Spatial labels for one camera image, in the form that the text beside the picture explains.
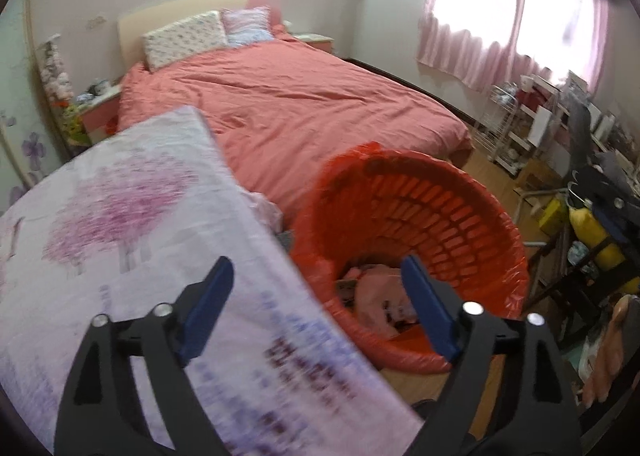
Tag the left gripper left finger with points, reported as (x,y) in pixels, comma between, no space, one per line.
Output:
(101,412)

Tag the floral pink table cloth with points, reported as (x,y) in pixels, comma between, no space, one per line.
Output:
(127,225)

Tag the cluttered desk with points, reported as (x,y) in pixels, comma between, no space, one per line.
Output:
(602,206)

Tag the red laundry basket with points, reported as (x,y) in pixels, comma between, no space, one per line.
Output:
(376,206)

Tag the floral sliding wardrobe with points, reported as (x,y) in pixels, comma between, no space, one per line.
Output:
(30,150)

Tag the small red bin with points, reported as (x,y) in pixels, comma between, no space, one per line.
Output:
(111,127)

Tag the pink white nightstand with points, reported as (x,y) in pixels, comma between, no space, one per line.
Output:
(98,112)

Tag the black white mug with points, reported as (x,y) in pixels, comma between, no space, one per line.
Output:
(95,90)

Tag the stuffed toy column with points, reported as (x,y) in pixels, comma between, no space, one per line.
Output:
(61,97)

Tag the coral pink bed duvet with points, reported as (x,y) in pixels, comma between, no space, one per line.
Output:
(281,109)

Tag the pink window curtain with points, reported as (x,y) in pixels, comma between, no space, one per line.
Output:
(487,42)

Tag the white floral pillow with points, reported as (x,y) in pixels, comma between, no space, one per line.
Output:
(191,36)

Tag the pink striped pillow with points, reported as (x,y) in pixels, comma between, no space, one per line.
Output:
(247,25)

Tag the far side nightstand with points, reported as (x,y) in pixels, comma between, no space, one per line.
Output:
(317,41)

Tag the white wire rack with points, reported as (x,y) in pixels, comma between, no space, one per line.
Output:
(492,128)

